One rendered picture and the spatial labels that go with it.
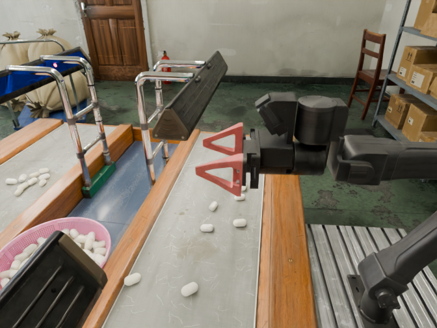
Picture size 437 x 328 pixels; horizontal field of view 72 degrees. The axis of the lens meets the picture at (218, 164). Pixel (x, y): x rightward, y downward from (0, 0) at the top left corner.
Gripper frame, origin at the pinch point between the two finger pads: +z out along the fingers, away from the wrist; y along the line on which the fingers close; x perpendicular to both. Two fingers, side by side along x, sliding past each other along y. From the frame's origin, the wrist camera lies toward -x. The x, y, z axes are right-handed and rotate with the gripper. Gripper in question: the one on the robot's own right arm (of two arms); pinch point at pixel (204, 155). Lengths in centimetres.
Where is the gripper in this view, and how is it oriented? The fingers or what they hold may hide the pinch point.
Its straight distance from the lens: 51.5
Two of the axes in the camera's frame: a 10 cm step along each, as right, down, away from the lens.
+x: 0.1, 8.6, 5.1
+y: -0.7, 5.1, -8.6
